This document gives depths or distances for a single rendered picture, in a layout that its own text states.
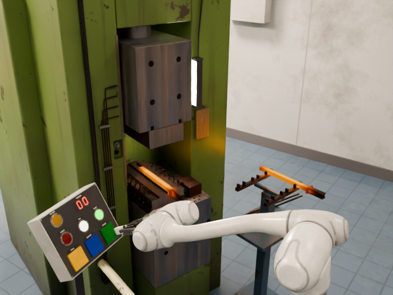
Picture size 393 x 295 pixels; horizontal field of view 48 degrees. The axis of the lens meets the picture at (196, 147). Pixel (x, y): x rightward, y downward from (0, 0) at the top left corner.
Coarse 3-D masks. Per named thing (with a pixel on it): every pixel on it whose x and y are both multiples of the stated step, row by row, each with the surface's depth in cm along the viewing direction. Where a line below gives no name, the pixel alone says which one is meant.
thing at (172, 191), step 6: (144, 168) 253; (150, 174) 246; (156, 180) 240; (162, 180) 240; (162, 186) 237; (168, 186) 235; (168, 192) 231; (174, 192) 229; (180, 192) 227; (174, 198) 229; (180, 198) 226
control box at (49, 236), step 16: (80, 192) 191; (96, 192) 198; (64, 208) 182; (96, 208) 195; (32, 224) 174; (48, 224) 174; (64, 224) 180; (96, 224) 193; (48, 240) 173; (80, 240) 184; (48, 256) 177; (64, 256) 176; (96, 256) 188; (64, 272) 176; (80, 272) 180
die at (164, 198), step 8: (144, 160) 266; (128, 168) 257; (136, 168) 255; (152, 168) 257; (136, 176) 248; (144, 176) 248; (160, 176) 248; (128, 184) 245; (136, 184) 242; (144, 184) 240; (152, 184) 240; (176, 184) 240; (136, 192) 238; (144, 192) 234; (152, 192) 233; (160, 192) 232; (144, 200) 233; (152, 200) 227; (160, 200) 230; (168, 200) 233; (176, 200) 236; (152, 208) 228
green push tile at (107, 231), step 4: (108, 224) 197; (112, 224) 198; (104, 228) 194; (108, 228) 196; (112, 228) 198; (104, 232) 194; (108, 232) 195; (112, 232) 197; (104, 236) 193; (108, 236) 195; (112, 236) 196; (116, 236) 198; (108, 240) 194; (112, 240) 196; (108, 244) 194
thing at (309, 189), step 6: (264, 168) 266; (270, 174) 263; (276, 174) 259; (282, 174) 259; (282, 180) 257; (288, 180) 253; (294, 180) 253; (300, 186) 248; (306, 186) 247; (312, 186) 246; (306, 192) 245; (312, 192) 244; (318, 192) 240
